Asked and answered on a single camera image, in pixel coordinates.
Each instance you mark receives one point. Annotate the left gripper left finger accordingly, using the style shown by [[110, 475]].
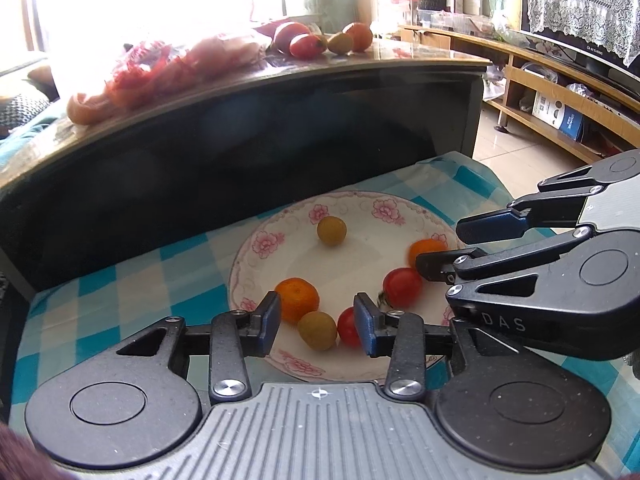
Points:
[[263, 326]]

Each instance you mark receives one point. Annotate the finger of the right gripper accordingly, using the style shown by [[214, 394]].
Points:
[[503, 224], [439, 266]]

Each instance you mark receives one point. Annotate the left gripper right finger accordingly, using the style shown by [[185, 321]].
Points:
[[370, 325]]

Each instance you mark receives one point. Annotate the mandarin orange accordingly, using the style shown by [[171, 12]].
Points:
[[297, 298], [425, 246]]

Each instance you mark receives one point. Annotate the small red tomato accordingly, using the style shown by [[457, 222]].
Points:
[[346, 329]]

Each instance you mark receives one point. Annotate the red cherry tomato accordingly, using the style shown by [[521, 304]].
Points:
[[402, 288]]

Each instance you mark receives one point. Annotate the brown longan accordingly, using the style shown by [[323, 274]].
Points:
[[318, 330], [331, 231]]

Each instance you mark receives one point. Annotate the fruits on table top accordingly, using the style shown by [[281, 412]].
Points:
[[301, 42]]

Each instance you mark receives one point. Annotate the wooden tv shelf unit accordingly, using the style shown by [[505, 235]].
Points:
[[610, 110]]

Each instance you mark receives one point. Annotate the dark curved coffee table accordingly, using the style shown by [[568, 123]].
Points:
[[77, 199]]

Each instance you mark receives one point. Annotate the television with lace cover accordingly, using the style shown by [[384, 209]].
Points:
[[608, 28]]

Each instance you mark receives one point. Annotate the pink plastic bag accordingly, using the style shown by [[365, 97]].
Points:
[[151, 70]]

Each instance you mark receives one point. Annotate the teal sofa cover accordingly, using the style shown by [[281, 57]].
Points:
[[20, 136]]

